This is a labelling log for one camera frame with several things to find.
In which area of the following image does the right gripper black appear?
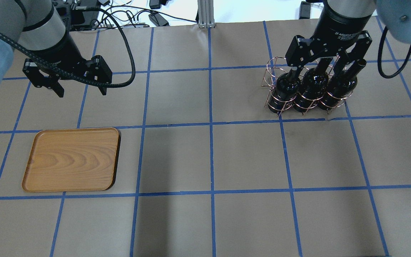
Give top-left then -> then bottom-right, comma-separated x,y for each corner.
285,7 -> 372,76

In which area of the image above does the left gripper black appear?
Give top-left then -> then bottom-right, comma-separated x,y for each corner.
23,36 -> 112,98

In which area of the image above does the dark wine bottle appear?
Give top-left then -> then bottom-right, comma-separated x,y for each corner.
268,69 -> 301,114
317,59 -> 367,111
293,57 -> 333,114

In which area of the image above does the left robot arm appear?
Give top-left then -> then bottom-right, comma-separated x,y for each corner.
0,0 -> 112,83

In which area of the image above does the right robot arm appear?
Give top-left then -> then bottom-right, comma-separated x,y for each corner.
285,0 -> 411,80

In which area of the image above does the wooden tray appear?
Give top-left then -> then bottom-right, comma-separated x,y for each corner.
21,127 -> 121,193

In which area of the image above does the black power adapter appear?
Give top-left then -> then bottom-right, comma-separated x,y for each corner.
148,12 -> 170,27

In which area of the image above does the black braided left cable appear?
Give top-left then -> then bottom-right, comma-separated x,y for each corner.
0,0 -> 136,89

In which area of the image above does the copper wire bottle basket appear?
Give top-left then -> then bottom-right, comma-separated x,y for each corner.
261,56 -> 357,116

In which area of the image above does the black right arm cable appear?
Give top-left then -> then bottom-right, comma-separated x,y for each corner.
377,26 -> 411,79

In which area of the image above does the tangle of black cables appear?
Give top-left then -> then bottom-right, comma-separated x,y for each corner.
59,0 -> 199,31

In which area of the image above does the aluminium frame post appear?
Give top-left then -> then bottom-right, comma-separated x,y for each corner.
197,0 -> 215,28

